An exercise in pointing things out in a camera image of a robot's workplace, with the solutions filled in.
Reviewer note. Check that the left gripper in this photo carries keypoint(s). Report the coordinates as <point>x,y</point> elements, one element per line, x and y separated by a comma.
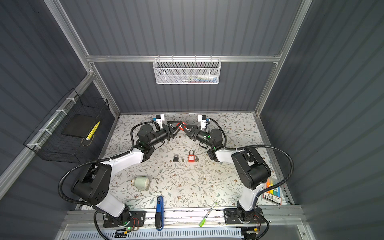
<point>169,131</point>

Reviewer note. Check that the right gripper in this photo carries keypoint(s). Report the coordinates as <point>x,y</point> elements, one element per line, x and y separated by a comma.
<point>197,131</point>

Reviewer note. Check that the red padlock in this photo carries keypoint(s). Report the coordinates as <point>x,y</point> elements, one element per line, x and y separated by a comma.
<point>181,126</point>
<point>191,157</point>

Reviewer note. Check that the small black padlock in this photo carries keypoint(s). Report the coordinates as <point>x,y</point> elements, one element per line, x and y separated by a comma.
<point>176,159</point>

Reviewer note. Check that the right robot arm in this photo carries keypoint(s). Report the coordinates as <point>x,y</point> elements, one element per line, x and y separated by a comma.
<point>250,166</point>

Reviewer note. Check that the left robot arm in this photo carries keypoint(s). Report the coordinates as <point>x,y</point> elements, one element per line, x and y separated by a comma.
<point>93,183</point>

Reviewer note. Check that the pale green cup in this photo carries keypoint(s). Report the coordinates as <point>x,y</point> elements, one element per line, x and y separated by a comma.
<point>142,183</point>

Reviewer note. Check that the green marker pen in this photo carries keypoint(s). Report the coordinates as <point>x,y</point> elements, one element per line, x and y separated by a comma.
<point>203,221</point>

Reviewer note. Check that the black pad in basket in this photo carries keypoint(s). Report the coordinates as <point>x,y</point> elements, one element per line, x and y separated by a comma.
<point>79,126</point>

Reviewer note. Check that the blue utility knife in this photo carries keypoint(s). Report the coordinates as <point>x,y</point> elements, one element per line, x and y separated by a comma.
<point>159,215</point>

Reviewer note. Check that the highlighter pack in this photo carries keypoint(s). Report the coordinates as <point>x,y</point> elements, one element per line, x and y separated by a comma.
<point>274,195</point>

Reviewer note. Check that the white vent strip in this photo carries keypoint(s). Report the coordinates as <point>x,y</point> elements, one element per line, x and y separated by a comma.
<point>179,234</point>

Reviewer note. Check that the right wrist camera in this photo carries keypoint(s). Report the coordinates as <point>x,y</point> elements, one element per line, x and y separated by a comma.
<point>204,122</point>

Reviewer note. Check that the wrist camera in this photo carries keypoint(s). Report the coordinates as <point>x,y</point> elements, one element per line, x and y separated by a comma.
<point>204,122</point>
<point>159,119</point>

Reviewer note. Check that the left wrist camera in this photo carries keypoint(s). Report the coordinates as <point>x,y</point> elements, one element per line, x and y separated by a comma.
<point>159,119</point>

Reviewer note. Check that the white wire basket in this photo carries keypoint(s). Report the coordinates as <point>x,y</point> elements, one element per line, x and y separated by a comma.
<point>186,71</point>

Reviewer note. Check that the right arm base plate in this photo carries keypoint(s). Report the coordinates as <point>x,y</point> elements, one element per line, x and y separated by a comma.
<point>237,216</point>

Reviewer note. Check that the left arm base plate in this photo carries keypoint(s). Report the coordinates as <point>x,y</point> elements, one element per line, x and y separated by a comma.
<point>126,219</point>

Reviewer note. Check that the black wire basket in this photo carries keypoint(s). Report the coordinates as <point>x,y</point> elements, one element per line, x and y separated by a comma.
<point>48,143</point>

